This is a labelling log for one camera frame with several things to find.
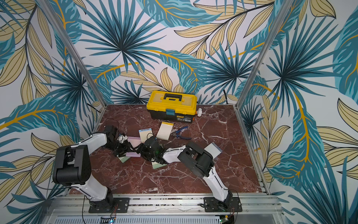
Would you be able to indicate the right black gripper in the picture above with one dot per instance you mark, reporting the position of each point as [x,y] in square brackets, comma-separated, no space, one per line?
[145,151]

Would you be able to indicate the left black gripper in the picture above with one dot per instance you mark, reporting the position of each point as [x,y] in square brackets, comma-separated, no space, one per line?
[126,148]

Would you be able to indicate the pink memo pad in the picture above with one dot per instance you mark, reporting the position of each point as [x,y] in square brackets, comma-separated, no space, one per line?
[135,141]

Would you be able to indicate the grey white memo pad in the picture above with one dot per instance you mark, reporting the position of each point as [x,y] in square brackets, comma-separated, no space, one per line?
[213,150]

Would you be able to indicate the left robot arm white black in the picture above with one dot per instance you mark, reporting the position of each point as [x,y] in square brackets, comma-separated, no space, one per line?
[72,168]

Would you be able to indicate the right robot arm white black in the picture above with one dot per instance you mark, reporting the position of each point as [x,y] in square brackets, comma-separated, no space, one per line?
[195,158]

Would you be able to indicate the small green memo pad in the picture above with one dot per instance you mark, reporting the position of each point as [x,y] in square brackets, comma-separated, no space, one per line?
[123,159]

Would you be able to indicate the blue topped cream memo pad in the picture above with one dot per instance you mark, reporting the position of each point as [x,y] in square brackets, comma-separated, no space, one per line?
[145,134]

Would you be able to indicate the large green memo pad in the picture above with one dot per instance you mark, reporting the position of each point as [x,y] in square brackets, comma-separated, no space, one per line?
[156,165]

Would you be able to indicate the yellow topped cream memo pad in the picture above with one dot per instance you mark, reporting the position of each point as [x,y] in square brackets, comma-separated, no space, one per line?
[165,131]

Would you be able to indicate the yellow black toolbox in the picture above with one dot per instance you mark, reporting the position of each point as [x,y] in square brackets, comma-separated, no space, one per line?
[172,106]

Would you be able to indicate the small white bottle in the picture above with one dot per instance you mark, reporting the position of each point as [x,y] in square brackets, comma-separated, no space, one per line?
[199,112]

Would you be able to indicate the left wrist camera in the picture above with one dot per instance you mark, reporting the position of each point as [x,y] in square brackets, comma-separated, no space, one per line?
[122,138]

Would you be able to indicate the blue handled pliers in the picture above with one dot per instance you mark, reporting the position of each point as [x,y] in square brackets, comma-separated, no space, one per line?
[178,133]

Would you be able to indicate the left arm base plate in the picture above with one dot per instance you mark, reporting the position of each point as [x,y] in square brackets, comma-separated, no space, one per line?
[114,205]

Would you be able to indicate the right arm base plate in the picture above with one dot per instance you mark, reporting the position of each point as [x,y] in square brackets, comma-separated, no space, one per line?
[211,204]

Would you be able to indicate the aluminium front rail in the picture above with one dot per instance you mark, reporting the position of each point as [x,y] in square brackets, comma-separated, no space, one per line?
[192,208]

